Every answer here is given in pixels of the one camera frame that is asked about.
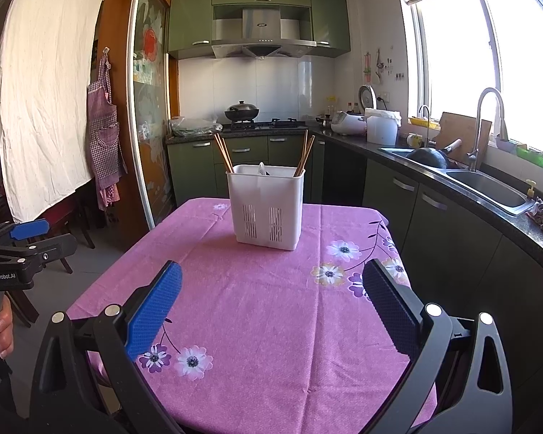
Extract thin steel tap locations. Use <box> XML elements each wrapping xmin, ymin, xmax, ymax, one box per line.
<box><xmin>417</xmin><ymin>105</ymin><xmax>433</xmax><ymax>148</ymax></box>

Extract person's left hand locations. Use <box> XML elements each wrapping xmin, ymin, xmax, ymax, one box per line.
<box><xmin>0</xmin><ymin>299</ymin><xmax>15</xmax><ymax>359</ymax></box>

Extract black lidded wok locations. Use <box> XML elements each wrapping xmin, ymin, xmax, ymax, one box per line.
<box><xmin>224</xmin><ymin>101</ymin><xmax>260</xmax><ymax>124</ymax></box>

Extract white rice cooker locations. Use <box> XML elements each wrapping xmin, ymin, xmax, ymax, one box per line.
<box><xmin>330</xmin><ymin>85</ymin><xmax>377</xmax><ymax>136</ymax></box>

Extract purple floral tablecloth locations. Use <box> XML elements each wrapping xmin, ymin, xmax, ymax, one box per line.
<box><xmin>66</xmin><ymin>196</ymin><xmax>437</xmax><ymax>434</ymax></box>

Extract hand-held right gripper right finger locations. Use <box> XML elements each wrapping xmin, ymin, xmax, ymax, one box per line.
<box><xmin>362</xmin><ymin>259</ymin><xmax>513</xmax><ymax>434</ymax></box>

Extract green wall cabinets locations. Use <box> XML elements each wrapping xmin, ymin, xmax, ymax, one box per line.
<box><xmin>167</xmin><ymin>0</ymin><xmax>350</xmax><ymax>59</ymax></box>

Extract kitchen window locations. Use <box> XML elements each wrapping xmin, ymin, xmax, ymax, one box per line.
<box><xmin>405</xmin><ymin>0</ymin><xmax>543</xmax><ymax>159</ymax></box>

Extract dark sink base cabinet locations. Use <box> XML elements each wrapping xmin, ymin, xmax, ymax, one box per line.
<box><xmin>321</xmin><ymin>138</ymin><xmax>543</xmax><ymax>399</ymax></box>

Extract tall steel faucet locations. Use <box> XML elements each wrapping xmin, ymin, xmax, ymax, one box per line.
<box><xmin>467</xmin><ymin>87</ymin><xmax>510</xmax><ymax>173</ymax></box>

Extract clear plastic bag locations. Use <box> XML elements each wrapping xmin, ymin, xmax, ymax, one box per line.
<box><xmin>168</xmin><ymin>116</ymin><xmax>222</xmax><ymax>137</ymax></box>

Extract white plastic utensil holder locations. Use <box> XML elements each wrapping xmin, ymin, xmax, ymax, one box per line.
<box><xmin>226</xmin><ymin>163</ymin><xmax>305</xmax><ymax>251</ymax></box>

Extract dark wooden chair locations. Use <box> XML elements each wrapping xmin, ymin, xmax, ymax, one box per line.
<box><xmin>2</xmin><ymin>280</ymin><xmax>39</xmax><ymax>328</ymax></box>
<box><xmin>41</xmin><ymin>190</ymin><xmax>96</xmax><ymax>276</ymax></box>

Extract steel range hood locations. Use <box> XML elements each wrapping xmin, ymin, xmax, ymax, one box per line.
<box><xmin>210</xmin><ymin>7</ymin><xmax>317</xmax><ymax>59</ymax></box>

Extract white hanging sheet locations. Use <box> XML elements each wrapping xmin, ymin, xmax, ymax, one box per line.
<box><xmin>0</xmin><ymin>0</ymin><xmax>106</xmax><ymax>223</ymax></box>

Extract white plastic bucket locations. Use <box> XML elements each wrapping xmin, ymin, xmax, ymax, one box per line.
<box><xmin>364</xmin><ymin>107</ymin><xmax>403</xmax><ymax>146</ymax></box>

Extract green plastic container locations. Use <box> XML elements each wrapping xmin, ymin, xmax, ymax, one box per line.
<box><xmin>515</xmin><ymin>144</ymin><xmax>543</xmax><ymax>168</ymax></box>

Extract frosted glass sliding door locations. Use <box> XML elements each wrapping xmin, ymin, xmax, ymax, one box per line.
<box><xmin>127</xmin><ymin>0</ymin><xmax>179</xmax><ymax>231</ymax></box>

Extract wooden cutting board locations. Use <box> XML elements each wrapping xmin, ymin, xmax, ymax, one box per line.
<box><xmin>437</xmin><ymin>111</ymin><xmax>493</xmax><ymax>166</ymax></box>

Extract green stove base cabinet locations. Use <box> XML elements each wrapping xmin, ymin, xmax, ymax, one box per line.
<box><xmin>167</xmin><ymin>135</ymin><xmax>327</xmax><ymax>209</ymax></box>

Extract black wok with handle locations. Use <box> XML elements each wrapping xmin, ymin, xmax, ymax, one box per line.
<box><xmin>405</xmin><ymin>138</ymin><xmax>462</xmax><ymax>169</ymax></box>

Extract black gas stove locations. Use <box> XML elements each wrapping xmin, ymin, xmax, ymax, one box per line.
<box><xmin>222</xmin><ymin>118</ymin><xmax>309</xmax><ymax>133</ymax></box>

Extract steel double sink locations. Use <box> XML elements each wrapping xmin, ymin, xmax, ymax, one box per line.
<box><xmin>378</xmin><ymin>145</ymin><xmax>541</xmax><ymax>217</ymax></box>

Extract cluster of condiment bottles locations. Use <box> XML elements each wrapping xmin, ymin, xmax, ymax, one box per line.
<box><xmin>316</xmin><ymin>95</ymin><xmax>365</xmax><ymax>128</ymax></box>

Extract black granite countertop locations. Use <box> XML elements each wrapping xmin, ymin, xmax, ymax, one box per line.
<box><xmin>165</xmin><ymin>120</ymin><xmax>543</xmax><ymax>272</ymax></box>

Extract checkered apron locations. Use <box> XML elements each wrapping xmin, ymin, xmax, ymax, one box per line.
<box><xmin>87</xmin><ymin>52</ymin><xmax>128</xmax><ymax>211</ymax></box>

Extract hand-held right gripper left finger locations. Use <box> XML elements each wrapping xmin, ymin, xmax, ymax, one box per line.
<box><xmin>29</xmin><ymin>260</ymin><xmax>184</xmax><ymax>434</ymax></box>

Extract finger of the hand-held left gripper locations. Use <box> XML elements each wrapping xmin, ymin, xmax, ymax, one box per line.
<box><xmin>0</xmin><ymin>234</ymin><xmax>79</xmax><ymax>273</ymax></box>
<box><xmin>0</xmin><ymin>219</ymin><xmax>51</xmax><ymax>248</ymax></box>

